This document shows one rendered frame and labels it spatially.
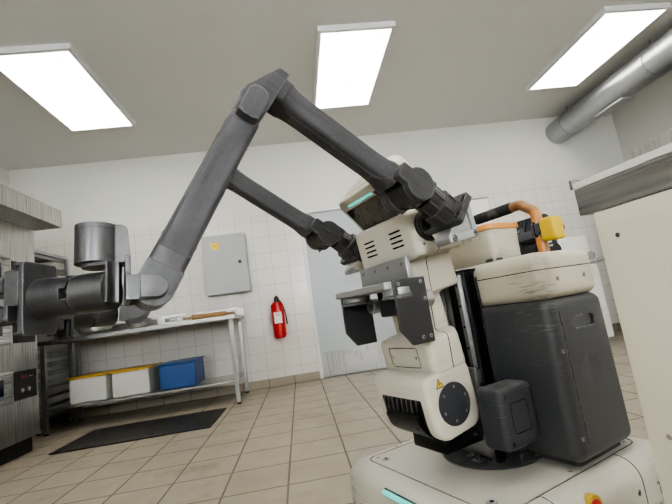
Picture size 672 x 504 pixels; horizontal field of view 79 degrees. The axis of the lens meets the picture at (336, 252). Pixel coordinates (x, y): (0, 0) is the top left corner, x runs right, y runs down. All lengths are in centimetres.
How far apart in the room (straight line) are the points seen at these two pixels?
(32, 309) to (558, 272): 111
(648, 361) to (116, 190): 548
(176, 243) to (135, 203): 492
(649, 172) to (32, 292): 90
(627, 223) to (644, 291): 11
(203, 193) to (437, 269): 68
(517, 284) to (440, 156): 467
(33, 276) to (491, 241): 109
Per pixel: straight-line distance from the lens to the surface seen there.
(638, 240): 78
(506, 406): 110
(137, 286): 64
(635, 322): 80
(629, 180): 79
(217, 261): 495
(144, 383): 468
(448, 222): 97
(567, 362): 117
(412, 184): 90
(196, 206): 70
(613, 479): 126
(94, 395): 486
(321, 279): 507
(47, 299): 68
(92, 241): 66
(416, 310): 101
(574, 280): 125
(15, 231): 430
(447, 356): 109
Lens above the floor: 73
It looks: 9 degrees up
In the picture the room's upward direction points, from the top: 8 degrees counter-clockwise
